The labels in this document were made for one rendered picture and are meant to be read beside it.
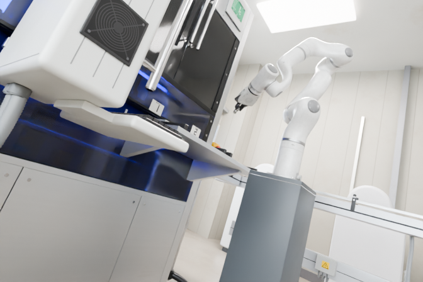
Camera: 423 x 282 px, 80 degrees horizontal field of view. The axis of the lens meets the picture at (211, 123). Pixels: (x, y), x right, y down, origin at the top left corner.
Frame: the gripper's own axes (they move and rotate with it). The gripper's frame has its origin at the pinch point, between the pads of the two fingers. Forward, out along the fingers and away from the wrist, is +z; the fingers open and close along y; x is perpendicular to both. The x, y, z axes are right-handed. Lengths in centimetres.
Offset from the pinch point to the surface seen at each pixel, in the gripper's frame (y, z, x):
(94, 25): -75, -57, -50
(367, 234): 221, 96, -36
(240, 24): 3, -11, 71
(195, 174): -12.3, 36.8, -29.0
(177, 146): -49, -36, -59
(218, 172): -4.0, 22.9, -32.5
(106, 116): -69, -38, -55
